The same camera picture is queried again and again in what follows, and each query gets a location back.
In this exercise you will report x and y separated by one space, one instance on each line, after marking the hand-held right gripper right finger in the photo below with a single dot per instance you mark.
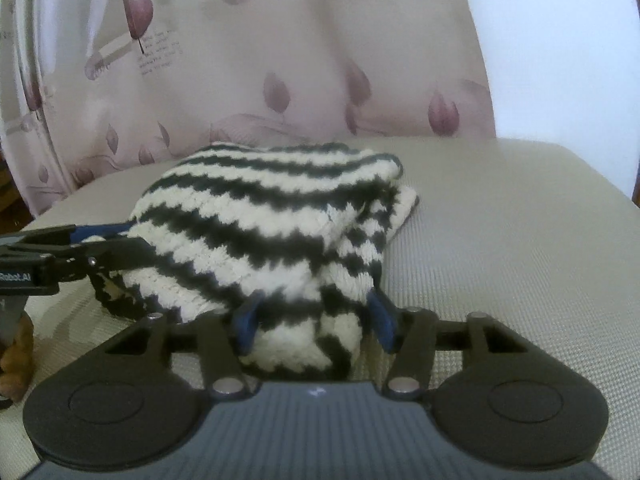
382 325

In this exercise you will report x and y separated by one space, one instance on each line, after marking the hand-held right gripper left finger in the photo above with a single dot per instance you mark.
245 329

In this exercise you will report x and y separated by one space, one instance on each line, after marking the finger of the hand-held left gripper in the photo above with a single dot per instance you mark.
95 231
120 252

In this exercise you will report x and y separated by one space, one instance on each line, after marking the black white striped knit garment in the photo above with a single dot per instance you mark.
260 210

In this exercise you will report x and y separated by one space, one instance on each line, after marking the person's left hand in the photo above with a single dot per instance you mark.
15 365

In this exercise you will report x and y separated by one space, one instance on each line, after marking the pink floral print curtain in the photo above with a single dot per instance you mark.
240 50

